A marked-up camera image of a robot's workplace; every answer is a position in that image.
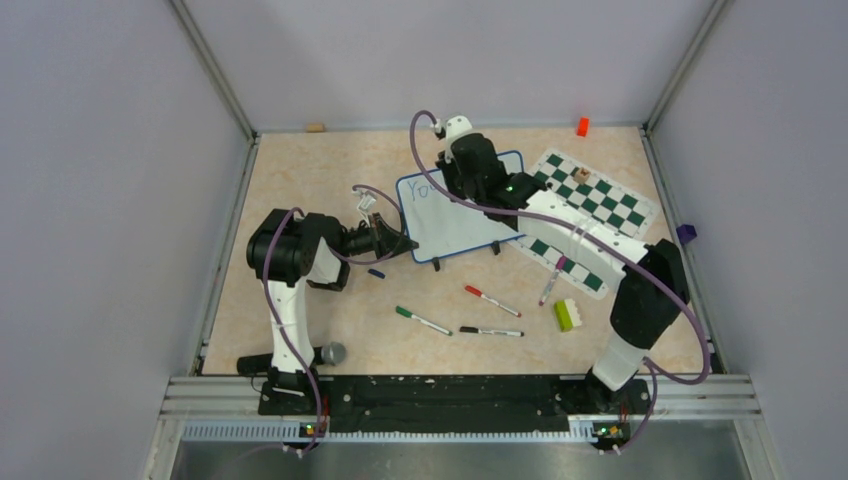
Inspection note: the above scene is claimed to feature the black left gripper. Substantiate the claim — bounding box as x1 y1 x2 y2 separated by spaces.
337 213 419 261

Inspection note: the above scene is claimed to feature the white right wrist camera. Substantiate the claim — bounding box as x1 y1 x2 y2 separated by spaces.
431 115 474 145

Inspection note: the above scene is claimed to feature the green marker pen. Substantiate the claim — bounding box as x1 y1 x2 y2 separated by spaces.
395 306 453 336

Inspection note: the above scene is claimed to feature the purple block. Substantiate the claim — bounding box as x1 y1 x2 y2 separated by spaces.
675 224 698 246

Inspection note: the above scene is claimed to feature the green white chessboard mat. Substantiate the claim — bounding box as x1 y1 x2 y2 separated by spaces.
509 149 662 300

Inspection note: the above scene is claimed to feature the orange red block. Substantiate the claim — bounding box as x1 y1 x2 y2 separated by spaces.
576 117 590 137

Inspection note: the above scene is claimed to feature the lime green toy brick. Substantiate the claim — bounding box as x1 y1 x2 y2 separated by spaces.
553 299 582 333

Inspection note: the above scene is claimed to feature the black marker pen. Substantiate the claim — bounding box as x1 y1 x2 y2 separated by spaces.
459 326 525 337

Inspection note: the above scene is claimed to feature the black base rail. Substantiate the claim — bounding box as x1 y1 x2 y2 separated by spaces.
258 375 649 434

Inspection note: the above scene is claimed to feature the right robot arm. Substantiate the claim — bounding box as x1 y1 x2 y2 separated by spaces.
436 131 690 412

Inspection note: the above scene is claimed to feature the blue framed whiteboard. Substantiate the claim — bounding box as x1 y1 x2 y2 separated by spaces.
395 173 521 264

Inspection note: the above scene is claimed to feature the red marker pen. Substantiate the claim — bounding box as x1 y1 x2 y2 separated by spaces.
464 285 522 318

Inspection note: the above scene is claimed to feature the small wooden cylinder piece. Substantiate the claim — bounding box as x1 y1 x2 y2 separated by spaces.
573 168 591 184

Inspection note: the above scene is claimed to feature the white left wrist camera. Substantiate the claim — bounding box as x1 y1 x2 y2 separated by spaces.
353 190 377 215

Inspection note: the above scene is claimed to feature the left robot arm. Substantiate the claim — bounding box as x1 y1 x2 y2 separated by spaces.
246 208 419 414

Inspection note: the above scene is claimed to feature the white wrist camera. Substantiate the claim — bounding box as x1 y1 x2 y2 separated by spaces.
431 115 474 145
353 190 377 215

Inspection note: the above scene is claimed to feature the small wooden block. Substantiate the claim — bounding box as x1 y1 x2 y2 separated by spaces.
305 123 326 133

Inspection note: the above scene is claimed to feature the purple marker pen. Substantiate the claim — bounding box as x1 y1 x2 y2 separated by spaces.
537 256 567 306

